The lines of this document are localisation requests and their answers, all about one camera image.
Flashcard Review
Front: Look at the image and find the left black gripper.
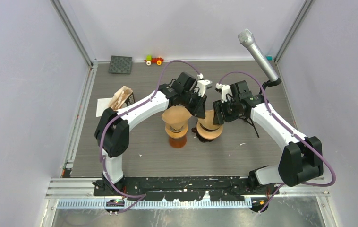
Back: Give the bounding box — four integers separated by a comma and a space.
180, 90, 206, 119

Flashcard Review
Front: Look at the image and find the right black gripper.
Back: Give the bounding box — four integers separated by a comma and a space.
213, 97, 240, 125

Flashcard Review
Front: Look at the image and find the brown glass dripper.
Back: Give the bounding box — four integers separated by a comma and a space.
191, 127, 216, 143

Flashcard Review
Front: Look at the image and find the wooden ring holder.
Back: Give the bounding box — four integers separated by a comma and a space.
165, 125, 188, 139

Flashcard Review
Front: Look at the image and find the amber glass carafe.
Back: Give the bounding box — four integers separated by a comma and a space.
168, 135, 187, 148

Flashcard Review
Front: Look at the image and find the coffee filter box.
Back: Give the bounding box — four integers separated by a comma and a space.
108, 86, 136, 110

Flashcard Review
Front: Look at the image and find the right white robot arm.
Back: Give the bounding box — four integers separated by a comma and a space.
213, 81, 324, 194

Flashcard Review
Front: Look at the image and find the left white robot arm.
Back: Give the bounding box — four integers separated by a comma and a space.
94, 72, 213, 196

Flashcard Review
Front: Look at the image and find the white paper coffee filter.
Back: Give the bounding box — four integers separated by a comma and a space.
95, 97, 112, 117

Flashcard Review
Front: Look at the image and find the small toy train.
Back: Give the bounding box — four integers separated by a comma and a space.
144, 55, 164, 66

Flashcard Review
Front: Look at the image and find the small teal block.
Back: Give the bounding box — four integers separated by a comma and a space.
266, 55, 273, 61

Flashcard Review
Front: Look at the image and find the silver microphone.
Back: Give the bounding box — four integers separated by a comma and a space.
238, 29, 280, 83

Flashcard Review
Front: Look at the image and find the dark grey baseplate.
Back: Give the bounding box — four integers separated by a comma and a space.
108, 55, 133, 74

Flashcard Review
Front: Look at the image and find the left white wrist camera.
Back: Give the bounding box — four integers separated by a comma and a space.
195, 79, 213, 97

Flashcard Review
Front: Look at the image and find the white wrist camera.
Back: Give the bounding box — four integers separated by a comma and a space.
195, 79, 213, 97
215, 83, 233, 103

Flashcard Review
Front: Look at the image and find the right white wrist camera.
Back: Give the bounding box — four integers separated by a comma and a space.
215, 83, 233, 103

